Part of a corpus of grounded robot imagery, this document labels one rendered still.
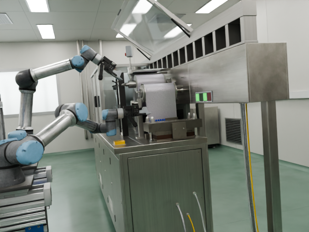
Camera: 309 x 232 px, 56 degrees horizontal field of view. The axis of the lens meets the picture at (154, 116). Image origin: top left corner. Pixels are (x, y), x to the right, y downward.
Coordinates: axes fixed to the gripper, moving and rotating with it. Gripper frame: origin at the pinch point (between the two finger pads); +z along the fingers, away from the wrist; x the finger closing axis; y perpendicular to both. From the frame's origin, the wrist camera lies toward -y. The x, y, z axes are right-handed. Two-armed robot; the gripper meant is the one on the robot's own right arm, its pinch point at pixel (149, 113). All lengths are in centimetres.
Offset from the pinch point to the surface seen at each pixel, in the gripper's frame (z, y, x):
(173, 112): 18.7, -0.4, -0.2
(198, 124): 30.3, -9.5, -20.0
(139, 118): -6.3, -3.8, 7.8
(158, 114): 7.2, -1.1, -0.3
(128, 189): -25, -47, -26
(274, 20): 263, 120, 183
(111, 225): -29, -109, 69
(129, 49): 0, 59, 57
